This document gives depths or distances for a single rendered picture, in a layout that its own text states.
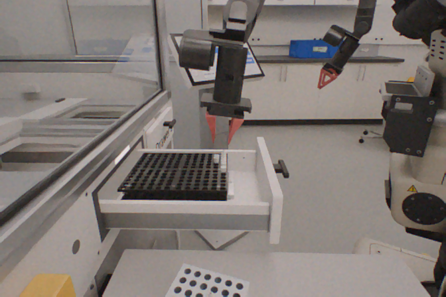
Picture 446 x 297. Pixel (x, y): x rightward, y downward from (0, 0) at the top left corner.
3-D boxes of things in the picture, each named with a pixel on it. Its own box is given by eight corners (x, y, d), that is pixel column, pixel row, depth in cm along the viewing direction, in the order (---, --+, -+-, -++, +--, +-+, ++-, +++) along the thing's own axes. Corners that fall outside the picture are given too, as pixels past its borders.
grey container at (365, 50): (366, 55, 387) (368, 43, 381) (378, 57, 359) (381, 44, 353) (338, 55, 386) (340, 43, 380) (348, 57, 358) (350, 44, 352)
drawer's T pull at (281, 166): (282, 163, 64) (283, 158, 63) (289, 179, 57) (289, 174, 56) (267, 163, 64) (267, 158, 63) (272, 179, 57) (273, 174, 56)
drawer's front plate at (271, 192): (261, 170, 77) (263, 136, 73) (279, 246, 50) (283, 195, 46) (255, 170, 77) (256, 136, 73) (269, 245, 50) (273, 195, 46)
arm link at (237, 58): (249, 44, 46) (249, 41, 52) (211, 38, 46) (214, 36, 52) (243, 82, 49) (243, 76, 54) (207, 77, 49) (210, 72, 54)
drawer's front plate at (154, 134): (173, 132, 107) (172, 106, 103) (154, 165, 80) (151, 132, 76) (169, 132, 107) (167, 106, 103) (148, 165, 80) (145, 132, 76)
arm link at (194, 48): (249, 1, 48) (245, 30, 56) (186, -7, 48) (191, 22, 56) (241, 61, 45) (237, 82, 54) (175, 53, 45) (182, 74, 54)
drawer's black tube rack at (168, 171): (227, 174, 71) (227, 153, 69) (227, 217, 55) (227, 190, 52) (146, 174, 72) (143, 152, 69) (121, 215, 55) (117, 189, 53)
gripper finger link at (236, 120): (238, 152, 55) (245, 109, 51) (204, 148, 54) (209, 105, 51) (237, 138, 61) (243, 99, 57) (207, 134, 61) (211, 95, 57)
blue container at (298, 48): (329, 56, 384) (332, 39, 376) (342, 58, 345) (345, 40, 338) (287, 56, 382) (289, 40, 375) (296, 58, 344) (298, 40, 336)
